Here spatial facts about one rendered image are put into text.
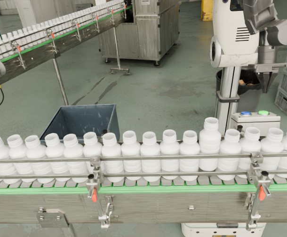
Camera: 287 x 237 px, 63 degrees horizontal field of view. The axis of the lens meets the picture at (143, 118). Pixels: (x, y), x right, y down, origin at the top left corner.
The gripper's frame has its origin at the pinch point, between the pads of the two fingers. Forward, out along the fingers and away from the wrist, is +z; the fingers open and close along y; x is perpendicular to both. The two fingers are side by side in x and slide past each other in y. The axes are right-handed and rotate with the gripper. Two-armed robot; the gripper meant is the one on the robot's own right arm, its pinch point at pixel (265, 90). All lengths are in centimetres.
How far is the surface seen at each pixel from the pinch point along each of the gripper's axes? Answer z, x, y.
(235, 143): 11.5, -19.8, -15.5
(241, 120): 9.0, -4.8, -9.2
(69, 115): 15, 44, -88
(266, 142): 11.9, -18.2, -6.7
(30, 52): -27, 139, -157
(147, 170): 19.9, -18.1, -40.6
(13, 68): -13, 119, -164
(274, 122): 10.2, -4.7, 1.6
